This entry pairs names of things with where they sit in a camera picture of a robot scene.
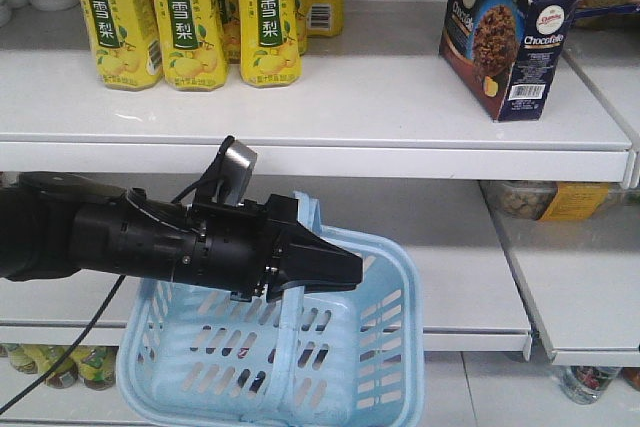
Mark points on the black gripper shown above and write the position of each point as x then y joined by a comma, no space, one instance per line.
257,249

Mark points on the light blue plastic basket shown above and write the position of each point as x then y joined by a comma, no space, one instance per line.
192,356

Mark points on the blue chocolate cookie box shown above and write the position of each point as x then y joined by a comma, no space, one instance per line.
507,51

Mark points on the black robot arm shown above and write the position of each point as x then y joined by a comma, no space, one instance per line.
54,225

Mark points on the white supermarket shelf unit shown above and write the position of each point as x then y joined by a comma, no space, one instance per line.
386,136

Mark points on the yellow pear drink bottle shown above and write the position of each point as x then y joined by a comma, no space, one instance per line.
269,48
124,41
190,34

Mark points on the nut snack package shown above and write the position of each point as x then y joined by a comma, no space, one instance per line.
556,200

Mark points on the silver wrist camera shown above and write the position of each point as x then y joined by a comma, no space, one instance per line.
226,179

